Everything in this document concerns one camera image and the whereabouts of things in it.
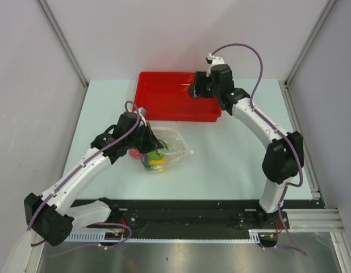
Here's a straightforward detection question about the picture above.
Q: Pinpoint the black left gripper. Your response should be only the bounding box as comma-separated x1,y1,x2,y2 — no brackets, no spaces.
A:
126,122,164,154

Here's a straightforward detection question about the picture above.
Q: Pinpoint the green fake ball fruit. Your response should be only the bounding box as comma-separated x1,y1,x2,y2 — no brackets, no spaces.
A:
146,151,167,160

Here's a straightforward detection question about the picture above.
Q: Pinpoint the clear zip top bag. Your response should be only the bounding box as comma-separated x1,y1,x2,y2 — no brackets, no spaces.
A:
141,127,194,171

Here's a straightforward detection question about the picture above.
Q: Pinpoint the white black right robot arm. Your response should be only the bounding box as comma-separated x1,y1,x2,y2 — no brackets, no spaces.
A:
188,64,304,228

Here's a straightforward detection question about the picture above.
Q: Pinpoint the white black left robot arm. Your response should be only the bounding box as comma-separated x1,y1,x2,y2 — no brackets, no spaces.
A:
24,109,162,246

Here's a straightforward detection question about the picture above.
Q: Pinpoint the yellow fake lemon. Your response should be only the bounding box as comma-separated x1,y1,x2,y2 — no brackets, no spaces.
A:
147,158,168,172

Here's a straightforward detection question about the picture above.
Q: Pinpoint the red fake tomato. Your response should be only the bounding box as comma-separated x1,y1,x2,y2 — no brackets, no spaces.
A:
128,149,142,160

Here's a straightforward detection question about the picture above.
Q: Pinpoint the red plastic tray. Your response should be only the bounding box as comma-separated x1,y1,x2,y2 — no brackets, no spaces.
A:
134,72,222,122

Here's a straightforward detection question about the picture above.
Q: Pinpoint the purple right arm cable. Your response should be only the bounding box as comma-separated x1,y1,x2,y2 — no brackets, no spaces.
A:
206,43,308,257

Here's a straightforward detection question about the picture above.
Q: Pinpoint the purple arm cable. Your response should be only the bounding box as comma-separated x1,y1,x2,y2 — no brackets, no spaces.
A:
206,43,308,257
26,101,145,258

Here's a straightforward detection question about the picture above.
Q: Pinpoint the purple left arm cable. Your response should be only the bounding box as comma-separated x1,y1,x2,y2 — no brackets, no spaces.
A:
26,101,145,258

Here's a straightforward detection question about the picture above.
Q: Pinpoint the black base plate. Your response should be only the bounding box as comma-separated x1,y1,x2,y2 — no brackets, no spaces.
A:
105,200,290,241

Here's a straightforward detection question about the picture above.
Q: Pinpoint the white slotted cable duct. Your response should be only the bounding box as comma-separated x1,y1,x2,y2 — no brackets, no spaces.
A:
65,231,260,244

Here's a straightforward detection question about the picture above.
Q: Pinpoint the aluminium frame post right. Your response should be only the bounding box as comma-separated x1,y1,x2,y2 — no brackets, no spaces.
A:
284,0,339,88

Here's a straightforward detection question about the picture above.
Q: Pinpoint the aluminium frame post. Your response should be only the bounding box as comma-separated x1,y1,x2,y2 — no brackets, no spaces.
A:
35,0,89,90
284,0,339,88

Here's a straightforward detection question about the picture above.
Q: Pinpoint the aluminium frame post left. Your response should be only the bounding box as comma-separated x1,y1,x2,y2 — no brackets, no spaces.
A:
35,0,89,90

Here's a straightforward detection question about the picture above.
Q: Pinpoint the aluminium rail right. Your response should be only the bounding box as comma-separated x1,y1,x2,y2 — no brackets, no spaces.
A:
283,82,351,273

